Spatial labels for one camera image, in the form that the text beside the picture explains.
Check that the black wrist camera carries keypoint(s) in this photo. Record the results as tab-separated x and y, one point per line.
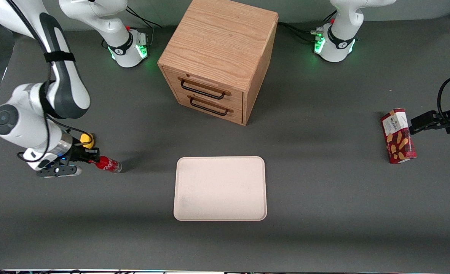
57	171

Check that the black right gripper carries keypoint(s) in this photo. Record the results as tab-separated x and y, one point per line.
75	154

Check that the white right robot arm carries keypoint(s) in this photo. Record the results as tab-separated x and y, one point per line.
67	87

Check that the yellow lemon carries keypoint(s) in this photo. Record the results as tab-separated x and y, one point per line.
88	140

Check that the cream rectangular tray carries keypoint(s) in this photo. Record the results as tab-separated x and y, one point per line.
220	188

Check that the wooden two-drawer cabinet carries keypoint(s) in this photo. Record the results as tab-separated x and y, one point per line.
219	45

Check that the red coke bottle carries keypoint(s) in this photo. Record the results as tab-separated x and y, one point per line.
110	164

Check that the red shortbread cookie box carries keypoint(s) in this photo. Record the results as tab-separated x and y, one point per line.
398	137

